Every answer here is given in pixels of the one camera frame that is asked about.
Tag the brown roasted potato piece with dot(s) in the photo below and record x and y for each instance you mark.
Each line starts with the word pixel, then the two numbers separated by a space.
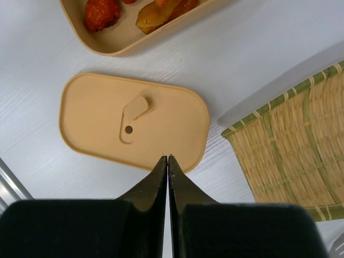
pixel 154 15

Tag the red chicken wing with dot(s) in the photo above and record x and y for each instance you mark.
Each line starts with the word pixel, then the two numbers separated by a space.
pixel 100 14

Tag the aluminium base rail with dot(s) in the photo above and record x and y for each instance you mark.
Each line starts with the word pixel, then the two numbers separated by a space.
pixel 11 189

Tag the woven bamboo tray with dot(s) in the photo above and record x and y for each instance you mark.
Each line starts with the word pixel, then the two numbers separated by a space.
pixel 291 149

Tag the tan oblong box lid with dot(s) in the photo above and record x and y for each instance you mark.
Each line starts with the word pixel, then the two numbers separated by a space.
pixel 133 122

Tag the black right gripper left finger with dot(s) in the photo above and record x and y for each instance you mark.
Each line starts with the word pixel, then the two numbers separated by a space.
pixel 131 225

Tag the orange fried dumpling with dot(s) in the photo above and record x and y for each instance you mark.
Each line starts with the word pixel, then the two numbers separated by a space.
pixel 161 2

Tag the tan oblong lunch box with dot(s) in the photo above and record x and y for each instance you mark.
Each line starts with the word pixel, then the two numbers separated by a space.
pixel 124 38

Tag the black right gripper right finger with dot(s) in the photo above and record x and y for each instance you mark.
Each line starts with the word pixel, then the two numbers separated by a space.
pixel 202 227

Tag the red sausage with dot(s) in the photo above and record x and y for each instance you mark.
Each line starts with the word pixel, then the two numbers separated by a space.
pixel 128 1

